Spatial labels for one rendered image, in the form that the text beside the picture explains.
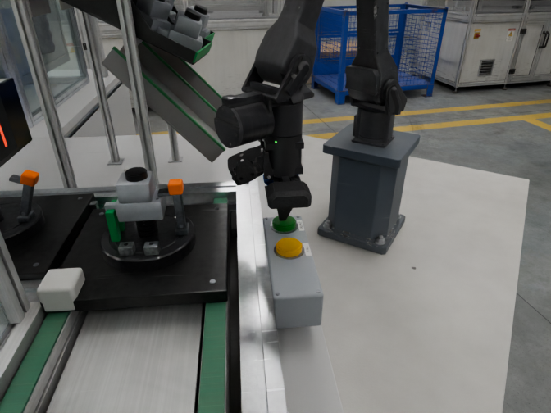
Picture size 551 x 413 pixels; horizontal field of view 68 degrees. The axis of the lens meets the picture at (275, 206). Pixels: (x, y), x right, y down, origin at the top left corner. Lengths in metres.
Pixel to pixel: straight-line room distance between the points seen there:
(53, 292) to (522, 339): 1.83
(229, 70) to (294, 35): 4.14
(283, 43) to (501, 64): 5.61
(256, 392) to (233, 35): 4.34
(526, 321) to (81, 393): 1.90
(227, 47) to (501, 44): 3.34
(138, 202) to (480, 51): 5.48
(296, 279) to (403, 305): 0.22
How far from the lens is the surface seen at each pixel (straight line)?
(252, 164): 0.61
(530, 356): 2.03
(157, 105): 0.87
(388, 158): 0.74
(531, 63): 6.44
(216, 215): 0.72
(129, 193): 0.61
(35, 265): 0.69
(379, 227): 0.82
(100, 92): 1.21
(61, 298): 0.61
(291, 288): 0.58
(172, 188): 0.61
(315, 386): 0.60
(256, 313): 0.55
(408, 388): 0.62
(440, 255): 0.87
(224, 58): 4.67
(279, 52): 0.57
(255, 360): 0.49
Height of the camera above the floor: 1.34
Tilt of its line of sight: 30 degrees down
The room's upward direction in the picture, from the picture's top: straight up
